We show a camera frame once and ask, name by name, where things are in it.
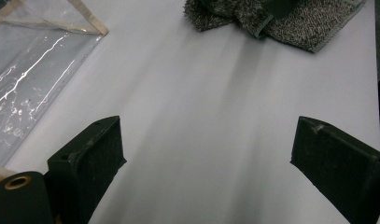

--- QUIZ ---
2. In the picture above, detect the grey fluffy cloth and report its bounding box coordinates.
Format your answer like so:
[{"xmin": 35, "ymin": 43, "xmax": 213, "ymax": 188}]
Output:
[{"xmin": 183, "ymin": 0, "xmax": 368, "ymax": 53}]

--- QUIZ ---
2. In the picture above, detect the clear plastic bag beige trim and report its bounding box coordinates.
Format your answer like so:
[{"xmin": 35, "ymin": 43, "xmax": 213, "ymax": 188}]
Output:
[{"xmin": 0, "ymin": 0, "xmax": 109, "ymax": 188}]

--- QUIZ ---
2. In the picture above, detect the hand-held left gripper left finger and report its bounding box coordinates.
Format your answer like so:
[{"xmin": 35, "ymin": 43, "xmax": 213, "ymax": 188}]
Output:
[{"xmin": 44, "ymin": 115, "xmax": 127, "ymax": 224}]

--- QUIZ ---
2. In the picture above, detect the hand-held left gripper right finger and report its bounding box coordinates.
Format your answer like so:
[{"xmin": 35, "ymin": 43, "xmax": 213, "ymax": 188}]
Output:
[{"xmin": 289, "ymin": 116, "xmax": 380, "ymax": 224}]

